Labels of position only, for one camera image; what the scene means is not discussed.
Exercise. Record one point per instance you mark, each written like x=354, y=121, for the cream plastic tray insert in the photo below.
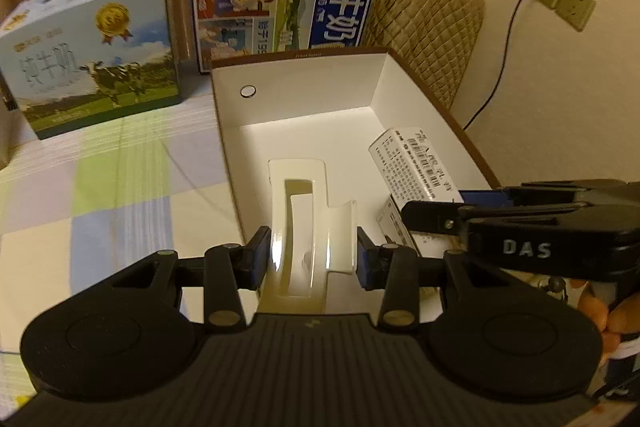
x=300, y=227

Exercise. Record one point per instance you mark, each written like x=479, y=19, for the checked pastel tablecloth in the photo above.
x=125, y=207

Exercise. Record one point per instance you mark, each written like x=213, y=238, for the beige quilted chair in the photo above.
x=425, y=22

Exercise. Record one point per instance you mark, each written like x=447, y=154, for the brown cardboard box white inside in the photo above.
x=310, y=107

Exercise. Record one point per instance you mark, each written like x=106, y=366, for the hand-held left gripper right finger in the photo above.
x=363, y=259

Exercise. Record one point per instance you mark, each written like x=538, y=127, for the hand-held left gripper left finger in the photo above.
x=261, y=259

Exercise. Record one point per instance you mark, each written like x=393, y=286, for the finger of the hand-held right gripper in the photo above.
x=482, y=197
x=430, y=217

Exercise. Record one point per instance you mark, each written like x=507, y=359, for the dark blue milk carton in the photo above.
x=280, y=2

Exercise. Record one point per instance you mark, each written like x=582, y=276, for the light blue cow milk carton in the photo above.
x=95, y=57

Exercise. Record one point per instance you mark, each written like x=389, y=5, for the white medicine box green print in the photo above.
x=415, y=159

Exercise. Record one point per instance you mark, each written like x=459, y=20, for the person's right hand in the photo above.
x=597, y=312

